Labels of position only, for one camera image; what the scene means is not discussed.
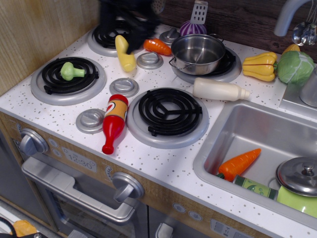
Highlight purple toy onion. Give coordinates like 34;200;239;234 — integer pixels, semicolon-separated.
180;20;207;36

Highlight yellow toy bell pepper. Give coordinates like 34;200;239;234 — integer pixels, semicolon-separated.
242;52;277;82

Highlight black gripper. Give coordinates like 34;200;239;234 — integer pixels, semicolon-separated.
99;0;161;54

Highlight green labelled toy can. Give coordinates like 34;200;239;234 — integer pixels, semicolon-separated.
233;175;278;200

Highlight light green plate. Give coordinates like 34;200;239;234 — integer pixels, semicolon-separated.
276;186;317;218

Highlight oven dial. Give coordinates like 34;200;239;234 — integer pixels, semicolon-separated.
112;172;145;203
20;128;49;156

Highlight front left stove burner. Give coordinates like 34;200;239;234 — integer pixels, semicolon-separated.
30;57;106;106

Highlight silver stovetop knob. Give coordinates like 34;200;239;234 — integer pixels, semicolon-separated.
109;78;139;98
137;52;163;70
76;109;105;134
159;28;180;46

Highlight silver oven door handle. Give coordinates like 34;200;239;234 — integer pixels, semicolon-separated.
22;157;135;225

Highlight short orange toy carrot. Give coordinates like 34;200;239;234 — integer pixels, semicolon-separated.
143;38;171;56

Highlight cream toy bottle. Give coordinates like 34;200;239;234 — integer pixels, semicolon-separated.
193;77;251;101

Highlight silver stovetop knob middle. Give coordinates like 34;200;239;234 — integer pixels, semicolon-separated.
137;52;163;70

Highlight silver sink basin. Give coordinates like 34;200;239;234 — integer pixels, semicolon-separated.
193;102;317;230

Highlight back left stove burner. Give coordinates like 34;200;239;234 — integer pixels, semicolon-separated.
87;19;133;58

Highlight orange object on floor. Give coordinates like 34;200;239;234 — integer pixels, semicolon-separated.
13;220;38;238

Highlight silver faucet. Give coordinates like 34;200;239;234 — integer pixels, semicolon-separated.
273;0;315;37

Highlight yellow toy corn cob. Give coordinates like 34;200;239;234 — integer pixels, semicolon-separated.
115;35;136;72

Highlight steel pot with handles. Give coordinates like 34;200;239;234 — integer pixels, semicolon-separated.
169;34;226;75

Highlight red toy ketchup bottle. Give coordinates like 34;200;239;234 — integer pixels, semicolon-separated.
102;94;128;155

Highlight back right stove burner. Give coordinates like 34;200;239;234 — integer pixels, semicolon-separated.
171;47;242;84

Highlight right oven dial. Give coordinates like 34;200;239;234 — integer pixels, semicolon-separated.
112;172;145;203

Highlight left oven dial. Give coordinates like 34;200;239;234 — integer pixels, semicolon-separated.
20;128;49;156

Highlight silver stovetop knob back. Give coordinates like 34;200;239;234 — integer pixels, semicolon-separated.
159;28;180;46

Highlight hanging perforated skimmer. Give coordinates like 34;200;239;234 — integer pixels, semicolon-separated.
151;0;166;15

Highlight hanging slotted spatula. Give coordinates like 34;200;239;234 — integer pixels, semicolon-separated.
190;0;209;24

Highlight long orange toy carrot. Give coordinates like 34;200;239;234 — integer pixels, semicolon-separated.
216;148;262;181

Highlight silver stovetop knob lower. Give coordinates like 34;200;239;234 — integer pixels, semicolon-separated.
109;78;139;98

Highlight hanging metal spoons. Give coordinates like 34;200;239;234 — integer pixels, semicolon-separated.
292;0;317;46

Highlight steel pot lid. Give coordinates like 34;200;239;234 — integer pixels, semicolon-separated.
276;157;317;197

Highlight green toy broccoli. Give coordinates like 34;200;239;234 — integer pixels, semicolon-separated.
60;62;85;81

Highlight front right stove burner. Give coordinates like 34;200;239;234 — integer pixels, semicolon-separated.
127;88;209;149

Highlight stove burner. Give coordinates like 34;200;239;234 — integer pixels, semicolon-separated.
30;57;106;106
171;47;242;84
127;88;209;149
87;19;133;58

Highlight silver stovetop knob front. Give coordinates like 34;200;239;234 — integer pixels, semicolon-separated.
76;109;105;134

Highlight green toy cabbage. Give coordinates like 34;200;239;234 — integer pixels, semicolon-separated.
277;51;315;86

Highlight small yellow toy vegetable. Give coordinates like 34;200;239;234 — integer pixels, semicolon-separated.
282;44;301;54

